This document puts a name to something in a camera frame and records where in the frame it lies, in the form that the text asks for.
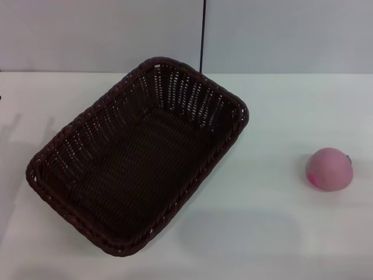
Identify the dark brown woven basket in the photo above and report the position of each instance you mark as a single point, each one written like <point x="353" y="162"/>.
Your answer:
<point x="131" y="163"/>

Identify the black vertical wall strip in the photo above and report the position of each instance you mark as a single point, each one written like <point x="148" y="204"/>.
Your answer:
<point x="202" y="35"/>

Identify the pink peach toy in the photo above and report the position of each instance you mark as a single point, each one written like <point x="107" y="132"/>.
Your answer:
<point x="330" y="170"/>

